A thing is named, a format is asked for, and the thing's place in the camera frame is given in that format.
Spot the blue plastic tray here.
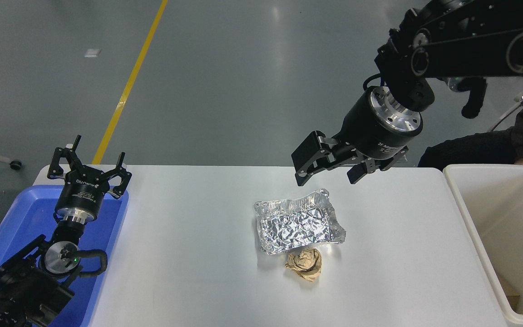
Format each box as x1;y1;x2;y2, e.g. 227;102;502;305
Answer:
0;185;129;327

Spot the large pale plastic bin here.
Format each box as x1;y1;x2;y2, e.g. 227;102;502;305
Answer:
443;163;523;326

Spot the crumpled tan paper ball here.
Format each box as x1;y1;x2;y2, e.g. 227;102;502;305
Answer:
284;247;322;282

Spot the silver foil tray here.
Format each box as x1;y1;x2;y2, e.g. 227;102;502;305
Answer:
254;188;346;255

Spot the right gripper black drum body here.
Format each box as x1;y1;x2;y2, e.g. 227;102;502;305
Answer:
340;89;422;160

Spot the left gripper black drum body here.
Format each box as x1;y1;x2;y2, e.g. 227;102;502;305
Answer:
55;166;116;214

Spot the person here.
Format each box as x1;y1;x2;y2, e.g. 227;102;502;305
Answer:
418;84;523;173

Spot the white chair base leg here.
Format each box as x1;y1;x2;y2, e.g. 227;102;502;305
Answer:
488;76;523;132

